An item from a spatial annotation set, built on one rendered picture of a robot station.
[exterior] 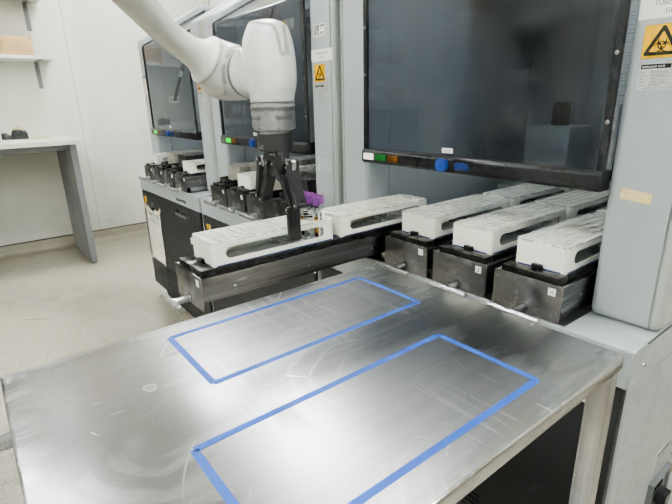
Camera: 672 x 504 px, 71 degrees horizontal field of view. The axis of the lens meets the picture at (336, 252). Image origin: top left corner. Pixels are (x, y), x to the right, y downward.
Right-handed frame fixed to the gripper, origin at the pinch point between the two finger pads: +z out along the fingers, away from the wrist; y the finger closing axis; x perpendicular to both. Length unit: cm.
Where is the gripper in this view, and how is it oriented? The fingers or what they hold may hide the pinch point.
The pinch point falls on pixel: (280, 225)
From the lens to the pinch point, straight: 106.1
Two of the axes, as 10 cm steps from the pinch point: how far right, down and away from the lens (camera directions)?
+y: 6.2, 2.3, -7.5
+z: 0.3, 9.5, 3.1
